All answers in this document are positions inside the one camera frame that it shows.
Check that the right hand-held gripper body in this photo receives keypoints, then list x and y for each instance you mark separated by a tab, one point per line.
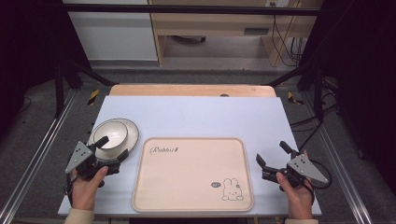
306	168

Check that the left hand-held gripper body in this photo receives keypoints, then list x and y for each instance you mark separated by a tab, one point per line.
79	156

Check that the white bowl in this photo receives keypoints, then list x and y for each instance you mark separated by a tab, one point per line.
112	134

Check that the white plate dark rim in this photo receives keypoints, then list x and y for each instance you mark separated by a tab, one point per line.
132	137

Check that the person's right hand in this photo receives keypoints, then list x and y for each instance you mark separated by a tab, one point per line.
295	194

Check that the person's left hand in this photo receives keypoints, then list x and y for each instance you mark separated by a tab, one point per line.
85	190

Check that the yellow black tape strip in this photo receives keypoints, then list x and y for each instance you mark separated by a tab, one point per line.
292	98
93	97

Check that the black metal stand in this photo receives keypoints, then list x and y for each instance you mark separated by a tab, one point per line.
59	84
317	90

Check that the beige tray rabbit print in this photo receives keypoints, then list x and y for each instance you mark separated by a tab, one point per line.
193	177

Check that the light wooden table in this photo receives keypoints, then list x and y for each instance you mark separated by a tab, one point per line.
186	90

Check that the black curtain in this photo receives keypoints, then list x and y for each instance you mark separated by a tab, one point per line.
25	56
364	81

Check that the white cabinet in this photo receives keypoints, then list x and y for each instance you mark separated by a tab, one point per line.
115	34

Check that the wooden desk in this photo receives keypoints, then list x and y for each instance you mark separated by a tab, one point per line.
224	25

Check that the black horizontal bar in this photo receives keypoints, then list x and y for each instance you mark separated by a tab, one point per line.
193	9

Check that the metal floor rail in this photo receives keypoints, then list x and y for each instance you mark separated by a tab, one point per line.
34	152
342	174

